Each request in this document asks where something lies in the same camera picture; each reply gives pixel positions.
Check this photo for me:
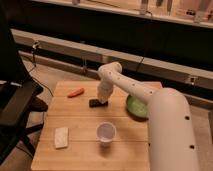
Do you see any black eraser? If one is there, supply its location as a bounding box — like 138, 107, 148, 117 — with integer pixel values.
89, 99, 108, 108

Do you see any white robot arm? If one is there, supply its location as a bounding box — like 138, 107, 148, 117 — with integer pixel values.
97, 62, 200, 171

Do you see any orange carrot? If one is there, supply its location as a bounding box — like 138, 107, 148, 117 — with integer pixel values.
67, 88, 84, 98

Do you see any green bowl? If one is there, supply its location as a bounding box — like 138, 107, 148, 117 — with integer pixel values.
126, 95, 147, 119

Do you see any white sponge block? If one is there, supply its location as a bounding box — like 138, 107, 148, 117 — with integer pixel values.
54, 127, 69, 149

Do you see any black office chair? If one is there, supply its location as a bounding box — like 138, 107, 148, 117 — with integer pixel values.
0, 20, 48, 165

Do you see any black hanging cable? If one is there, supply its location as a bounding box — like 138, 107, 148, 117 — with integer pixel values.
134, 9, 154, 73

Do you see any black cable on floor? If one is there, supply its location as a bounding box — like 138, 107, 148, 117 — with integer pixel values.
20, 42, 54, 98

